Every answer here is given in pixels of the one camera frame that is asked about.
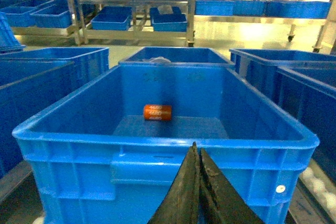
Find blue crate behind left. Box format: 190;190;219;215
0;47;110;88

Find white roller track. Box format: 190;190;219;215
301;167;335;218

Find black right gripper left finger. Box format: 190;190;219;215
148;142;200;223

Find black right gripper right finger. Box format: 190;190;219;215
199;148;263;224

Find orange 4680 cylinder cap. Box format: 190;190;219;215
143;104;172;121

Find blue crate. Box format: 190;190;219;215
1;60;77;177
13;65;319;223
0;47;110;88
119;47;234;68

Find blue crate behind right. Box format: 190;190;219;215
119;47;234;68

